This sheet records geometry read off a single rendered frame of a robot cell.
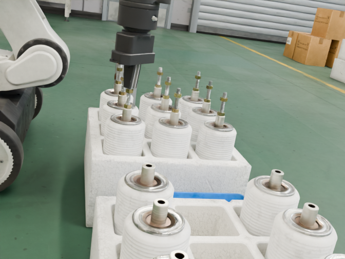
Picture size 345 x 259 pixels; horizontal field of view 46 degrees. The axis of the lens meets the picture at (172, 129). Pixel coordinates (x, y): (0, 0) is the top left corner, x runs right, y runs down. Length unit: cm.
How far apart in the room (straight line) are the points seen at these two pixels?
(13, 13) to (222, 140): 67
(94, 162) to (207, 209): 28
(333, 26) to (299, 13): 209
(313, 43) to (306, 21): 221
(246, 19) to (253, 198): 578
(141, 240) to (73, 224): 48
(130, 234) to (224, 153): 50
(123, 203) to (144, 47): 39
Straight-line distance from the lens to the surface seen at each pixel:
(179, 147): 98
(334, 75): 405
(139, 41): 91
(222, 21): 631
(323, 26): 479
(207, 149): 101
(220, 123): 102
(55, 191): 116
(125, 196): 67
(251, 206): 75
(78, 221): 104
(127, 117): 97
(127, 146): 95
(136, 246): 57
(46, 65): 120
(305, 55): 470
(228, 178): 102
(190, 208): 79
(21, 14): 123
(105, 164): 93
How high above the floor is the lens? 56
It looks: 19 degrees down
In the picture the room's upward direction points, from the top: 9 degrees clockwise
